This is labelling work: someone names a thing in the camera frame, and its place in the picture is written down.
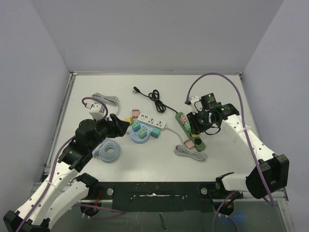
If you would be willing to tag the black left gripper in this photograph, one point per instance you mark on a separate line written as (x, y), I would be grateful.
(117, 128)

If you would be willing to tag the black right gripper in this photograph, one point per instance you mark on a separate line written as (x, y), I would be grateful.
(196, 119)

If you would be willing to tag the pink brown charger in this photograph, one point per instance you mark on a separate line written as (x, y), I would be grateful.
(183, 119)

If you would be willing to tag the small pink charger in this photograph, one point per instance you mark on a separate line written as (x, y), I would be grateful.
(189, 144)

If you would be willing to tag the teal charger dark base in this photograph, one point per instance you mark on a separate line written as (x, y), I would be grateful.
(155, 132)

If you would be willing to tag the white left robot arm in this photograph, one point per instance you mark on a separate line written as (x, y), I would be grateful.
(65, 185)

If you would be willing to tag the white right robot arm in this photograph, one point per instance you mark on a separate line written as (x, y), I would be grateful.
(270, 172)

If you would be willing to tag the yellow olive charger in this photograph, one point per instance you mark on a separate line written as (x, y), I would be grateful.
(130, 120)

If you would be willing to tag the pink charger near strip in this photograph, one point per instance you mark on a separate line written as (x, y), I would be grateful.
(135, 113)

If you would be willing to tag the round blue power socket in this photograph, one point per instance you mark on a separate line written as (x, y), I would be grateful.
(134, 135)

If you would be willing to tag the green power strip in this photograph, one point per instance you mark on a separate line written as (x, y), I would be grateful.
(199, 145)

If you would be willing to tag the white USB power strip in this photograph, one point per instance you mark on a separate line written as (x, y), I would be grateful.
(152, 122)

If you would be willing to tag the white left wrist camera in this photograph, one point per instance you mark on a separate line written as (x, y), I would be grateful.
(98, 111)

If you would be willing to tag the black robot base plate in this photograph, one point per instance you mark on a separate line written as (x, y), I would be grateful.
(159, 196)

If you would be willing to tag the aluminium frame rail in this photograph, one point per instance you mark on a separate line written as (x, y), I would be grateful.
(261, 217)

